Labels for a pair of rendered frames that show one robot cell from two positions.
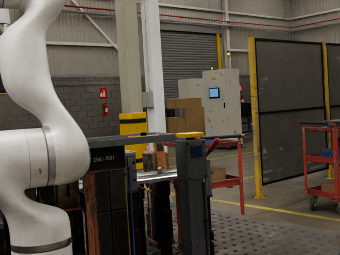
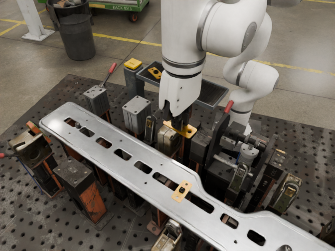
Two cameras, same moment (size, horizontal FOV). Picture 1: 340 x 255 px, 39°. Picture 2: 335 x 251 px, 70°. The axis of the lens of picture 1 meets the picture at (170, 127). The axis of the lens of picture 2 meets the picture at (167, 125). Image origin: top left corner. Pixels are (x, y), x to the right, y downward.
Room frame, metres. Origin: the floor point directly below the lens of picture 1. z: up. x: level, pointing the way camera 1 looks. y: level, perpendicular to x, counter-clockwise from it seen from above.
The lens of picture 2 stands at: (1.71, 0.86, 1.74)
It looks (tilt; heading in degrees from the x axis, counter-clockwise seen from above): 46 degrees down; 239
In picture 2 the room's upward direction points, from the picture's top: straight up
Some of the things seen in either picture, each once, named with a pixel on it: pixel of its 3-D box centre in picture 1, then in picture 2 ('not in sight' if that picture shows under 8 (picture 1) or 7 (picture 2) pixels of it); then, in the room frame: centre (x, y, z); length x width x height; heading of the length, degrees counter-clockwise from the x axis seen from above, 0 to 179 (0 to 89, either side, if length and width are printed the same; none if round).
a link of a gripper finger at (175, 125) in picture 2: not in sight; (174, 121); (1.49, 0.52, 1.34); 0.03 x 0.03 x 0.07; 20
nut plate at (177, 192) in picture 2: not in sight; (182, 189); (1.46, 0.53, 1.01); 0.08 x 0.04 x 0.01; 24
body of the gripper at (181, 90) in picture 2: not in sight; (182, 84); (1.47, 0.51, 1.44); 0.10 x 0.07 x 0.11; 20
